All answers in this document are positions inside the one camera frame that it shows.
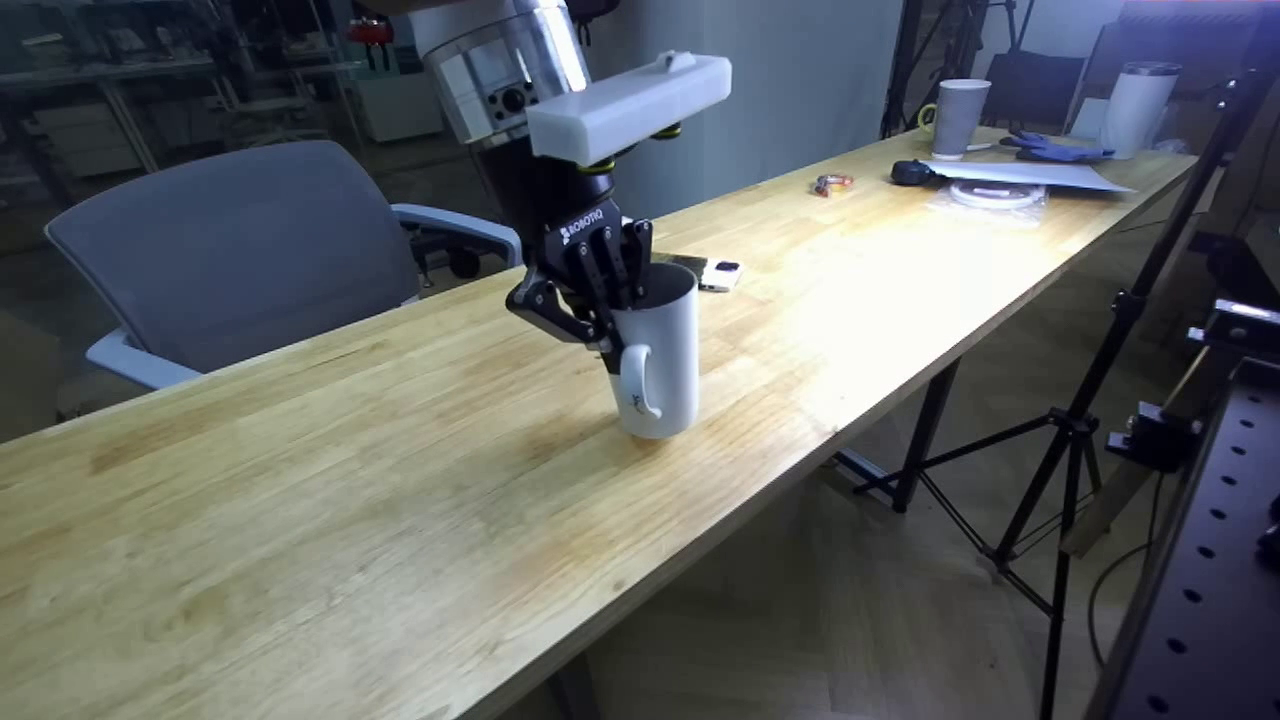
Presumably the white ceramic mug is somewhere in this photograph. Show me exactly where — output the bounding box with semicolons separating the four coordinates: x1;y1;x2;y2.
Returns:
601;260;709;444

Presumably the grey flat laptop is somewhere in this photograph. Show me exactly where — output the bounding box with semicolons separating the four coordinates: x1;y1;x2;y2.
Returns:
925;156;1134;199

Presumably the white round disc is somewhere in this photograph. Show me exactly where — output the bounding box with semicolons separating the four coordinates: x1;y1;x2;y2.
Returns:
946;179;1051;214

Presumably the black monitor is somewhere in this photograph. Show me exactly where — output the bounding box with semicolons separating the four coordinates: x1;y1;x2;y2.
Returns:
978;46;1088;135

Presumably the white background box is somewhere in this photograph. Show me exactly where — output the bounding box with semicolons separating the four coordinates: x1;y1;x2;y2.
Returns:
346;70;436;149

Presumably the black optical breadboard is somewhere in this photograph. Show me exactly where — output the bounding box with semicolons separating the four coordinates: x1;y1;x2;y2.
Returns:
1085;353;1280;720

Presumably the blue cloth item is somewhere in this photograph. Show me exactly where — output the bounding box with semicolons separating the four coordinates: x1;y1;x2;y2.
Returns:
994;129;1115;167

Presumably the metal bracket with black clamps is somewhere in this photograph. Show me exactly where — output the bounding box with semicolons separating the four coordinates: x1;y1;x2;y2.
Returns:
1104;397;1203;470

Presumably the white paper towel roll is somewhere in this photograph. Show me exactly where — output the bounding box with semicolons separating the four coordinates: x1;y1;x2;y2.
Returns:
1101;65;1182;165

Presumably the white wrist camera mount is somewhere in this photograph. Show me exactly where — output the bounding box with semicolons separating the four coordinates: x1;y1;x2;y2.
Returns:
522;46;734;173

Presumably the grey office chair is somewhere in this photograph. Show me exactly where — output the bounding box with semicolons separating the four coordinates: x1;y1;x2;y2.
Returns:
38;135;528;392

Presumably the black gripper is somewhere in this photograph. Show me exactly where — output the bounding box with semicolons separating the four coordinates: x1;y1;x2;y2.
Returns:
505;156;660;375

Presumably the black table leg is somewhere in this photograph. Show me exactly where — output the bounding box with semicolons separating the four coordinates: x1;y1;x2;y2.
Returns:
837;355;962;517

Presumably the black camera tripod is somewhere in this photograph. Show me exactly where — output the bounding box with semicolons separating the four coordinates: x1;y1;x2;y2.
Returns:
850;65;1280;720

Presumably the white cup far end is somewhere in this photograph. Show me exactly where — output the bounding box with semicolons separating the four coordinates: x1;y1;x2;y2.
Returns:
929;74;994;167

